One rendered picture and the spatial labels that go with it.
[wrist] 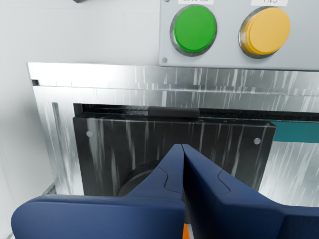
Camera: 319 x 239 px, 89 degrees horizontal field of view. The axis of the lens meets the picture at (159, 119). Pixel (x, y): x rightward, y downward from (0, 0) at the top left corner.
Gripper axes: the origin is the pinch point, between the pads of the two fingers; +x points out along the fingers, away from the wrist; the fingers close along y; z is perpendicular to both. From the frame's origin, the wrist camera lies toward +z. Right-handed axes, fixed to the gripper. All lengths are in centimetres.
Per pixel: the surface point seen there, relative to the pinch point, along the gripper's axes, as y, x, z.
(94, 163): 9.8, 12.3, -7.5
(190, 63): -1.5, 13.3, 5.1
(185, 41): -0.7, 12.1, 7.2
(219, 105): -5.3, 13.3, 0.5
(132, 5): 6.5, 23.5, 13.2
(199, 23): -1.9, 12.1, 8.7
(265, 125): -10.6, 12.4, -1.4
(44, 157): 25.8, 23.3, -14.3
